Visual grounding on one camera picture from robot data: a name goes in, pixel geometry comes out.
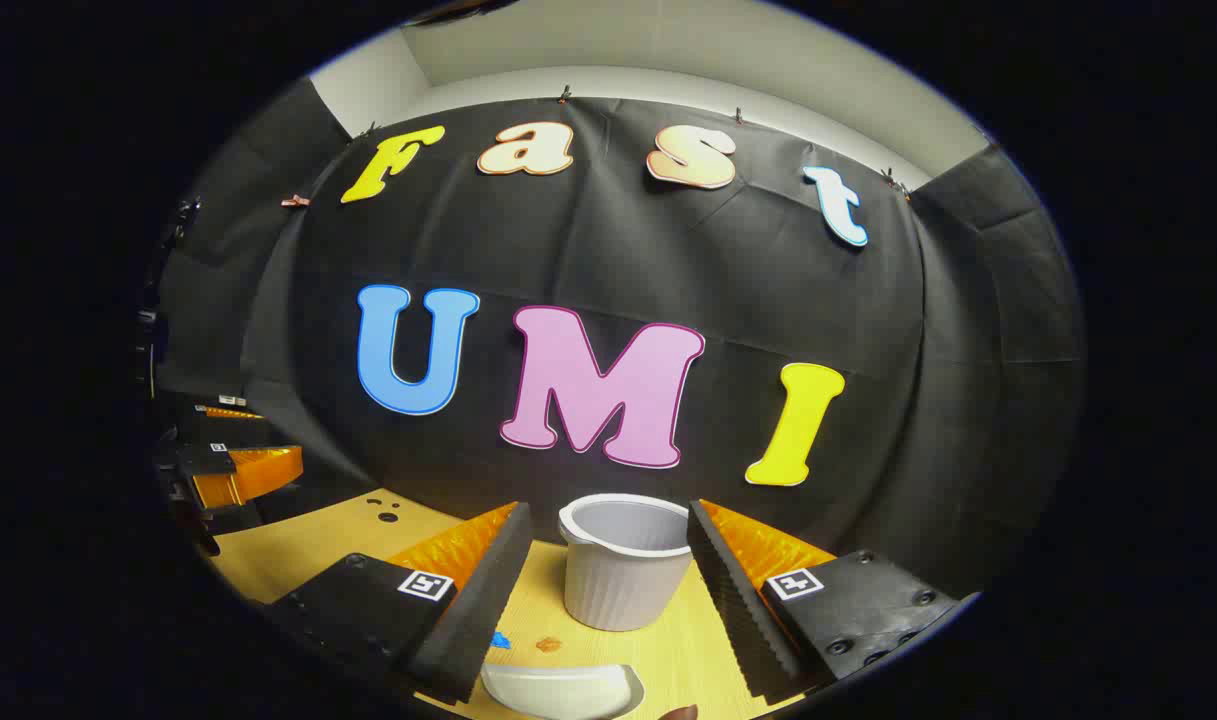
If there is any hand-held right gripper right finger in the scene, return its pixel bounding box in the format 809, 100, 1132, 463
686, 498, 981, 706

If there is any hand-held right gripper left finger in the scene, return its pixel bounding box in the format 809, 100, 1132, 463
263, 500, 534, 706

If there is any white dustpan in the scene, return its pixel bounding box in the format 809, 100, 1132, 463
480, 662, 646, 720

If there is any white ribbed garbage bin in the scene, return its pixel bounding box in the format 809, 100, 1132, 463
558, 493, 693, 633

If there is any wooden desktop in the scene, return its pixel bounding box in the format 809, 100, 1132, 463
208, 488, 804, 720

